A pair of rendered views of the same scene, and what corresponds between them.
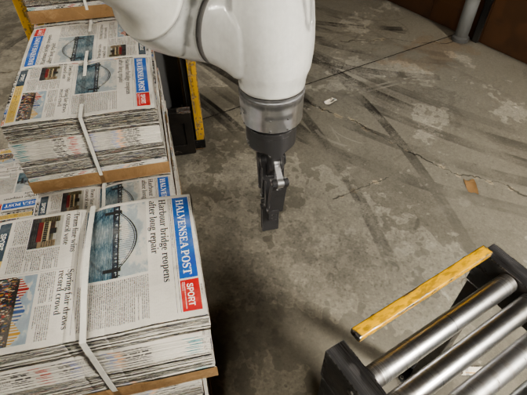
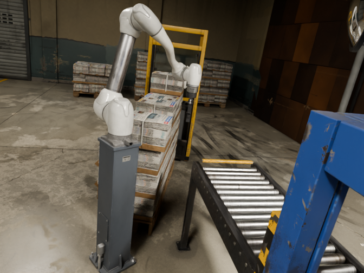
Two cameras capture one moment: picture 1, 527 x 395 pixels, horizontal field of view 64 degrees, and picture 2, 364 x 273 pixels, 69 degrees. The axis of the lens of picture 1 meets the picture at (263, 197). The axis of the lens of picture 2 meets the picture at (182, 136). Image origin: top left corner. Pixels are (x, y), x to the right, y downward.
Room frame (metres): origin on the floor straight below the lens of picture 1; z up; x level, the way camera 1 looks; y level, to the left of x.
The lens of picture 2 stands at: (-1.44, -0.60, 1.64)
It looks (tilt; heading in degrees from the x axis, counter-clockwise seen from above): 19 degrees down; 18
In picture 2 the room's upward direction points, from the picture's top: 8 degrees clockwise
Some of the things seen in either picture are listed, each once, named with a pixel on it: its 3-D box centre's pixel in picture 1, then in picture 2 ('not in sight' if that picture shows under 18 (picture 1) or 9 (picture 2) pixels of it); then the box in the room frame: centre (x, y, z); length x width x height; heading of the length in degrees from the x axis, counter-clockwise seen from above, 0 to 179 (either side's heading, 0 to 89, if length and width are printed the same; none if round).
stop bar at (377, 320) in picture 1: (426, 288); (227, 161); (0.54, -0.38, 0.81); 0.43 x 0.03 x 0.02; 122
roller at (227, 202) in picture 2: not in sight; (255, 203); (0.08, -0.65, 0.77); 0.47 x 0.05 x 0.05; 122
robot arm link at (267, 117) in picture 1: (271, 102); (192, 88); (0.51, -0.01, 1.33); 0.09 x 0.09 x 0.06
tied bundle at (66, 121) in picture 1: (94, 122); (156, 112); (1.02, 0.49, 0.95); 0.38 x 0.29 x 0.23; 104
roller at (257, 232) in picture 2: not in sight; (278, 232); (-0.14, -0.79, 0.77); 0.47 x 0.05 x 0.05; 122
